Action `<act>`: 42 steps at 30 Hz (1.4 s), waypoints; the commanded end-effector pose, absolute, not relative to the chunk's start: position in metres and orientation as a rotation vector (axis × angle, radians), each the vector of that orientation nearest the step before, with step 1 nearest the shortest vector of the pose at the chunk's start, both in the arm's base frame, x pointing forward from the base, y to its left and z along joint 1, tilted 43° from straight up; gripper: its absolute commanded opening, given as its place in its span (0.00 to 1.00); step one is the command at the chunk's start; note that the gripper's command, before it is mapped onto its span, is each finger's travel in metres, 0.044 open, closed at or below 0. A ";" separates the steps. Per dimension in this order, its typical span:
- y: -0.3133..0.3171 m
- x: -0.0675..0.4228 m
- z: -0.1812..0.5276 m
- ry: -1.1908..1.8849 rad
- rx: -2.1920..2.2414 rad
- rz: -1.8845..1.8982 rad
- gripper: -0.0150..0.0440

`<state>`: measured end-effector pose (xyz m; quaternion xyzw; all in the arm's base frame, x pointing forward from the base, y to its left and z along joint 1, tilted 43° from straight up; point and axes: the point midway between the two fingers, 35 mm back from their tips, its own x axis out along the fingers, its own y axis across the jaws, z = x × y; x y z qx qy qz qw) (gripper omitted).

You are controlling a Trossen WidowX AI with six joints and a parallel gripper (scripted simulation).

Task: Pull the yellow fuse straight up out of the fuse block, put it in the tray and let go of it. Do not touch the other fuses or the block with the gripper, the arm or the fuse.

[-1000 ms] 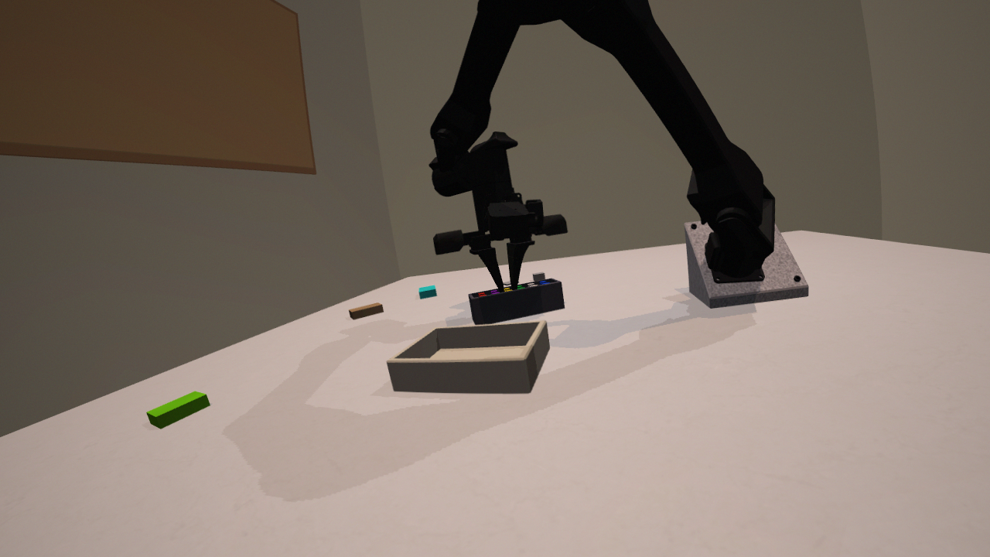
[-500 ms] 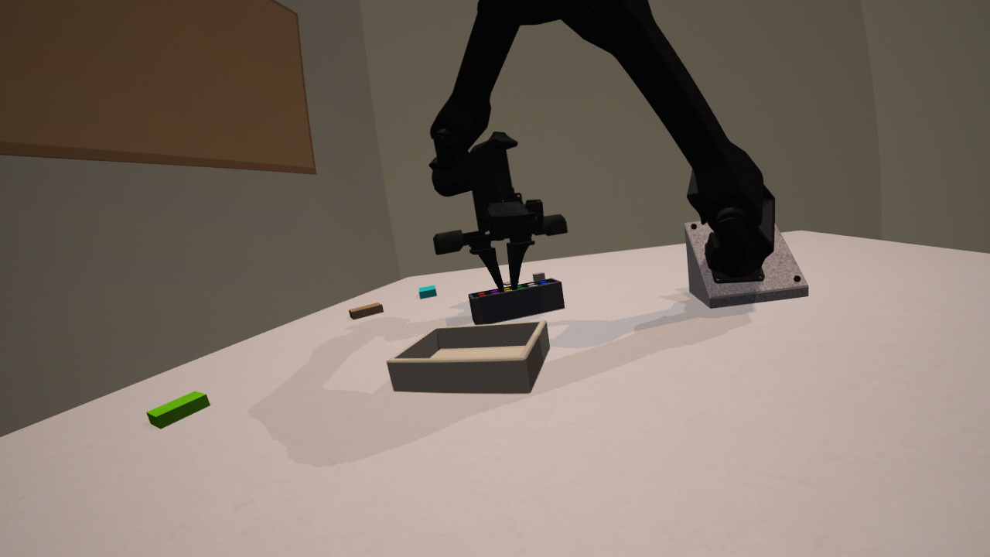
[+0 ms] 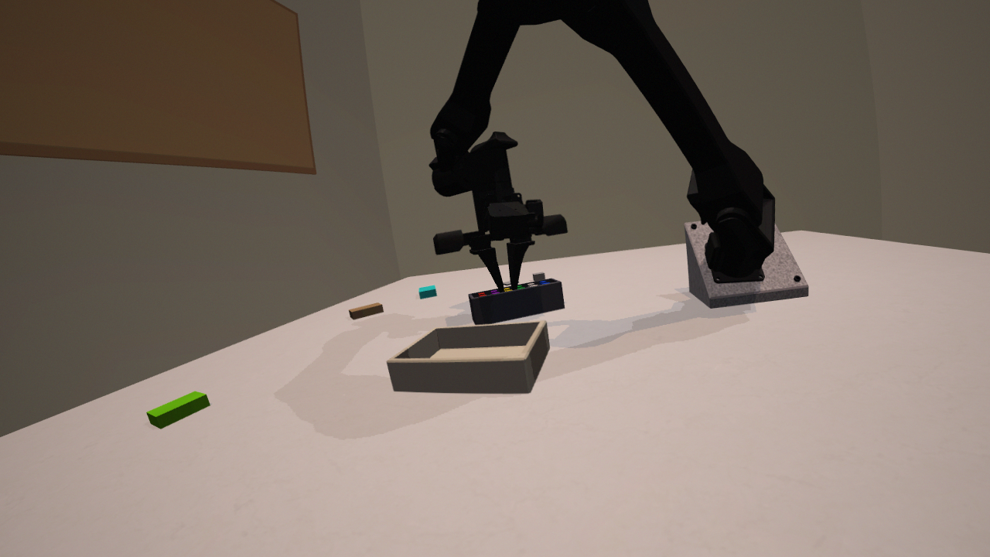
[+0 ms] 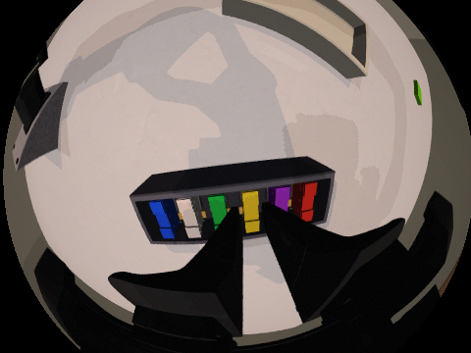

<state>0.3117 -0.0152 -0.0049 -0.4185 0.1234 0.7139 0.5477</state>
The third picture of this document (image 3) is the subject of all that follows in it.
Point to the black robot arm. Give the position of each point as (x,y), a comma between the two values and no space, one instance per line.
(726,186)

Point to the brown rectangular block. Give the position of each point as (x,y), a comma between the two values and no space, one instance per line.
(364,311)

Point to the green rectangular block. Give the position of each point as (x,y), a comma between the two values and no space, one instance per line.
(178,409)

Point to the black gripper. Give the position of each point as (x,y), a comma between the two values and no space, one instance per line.
(480,242)

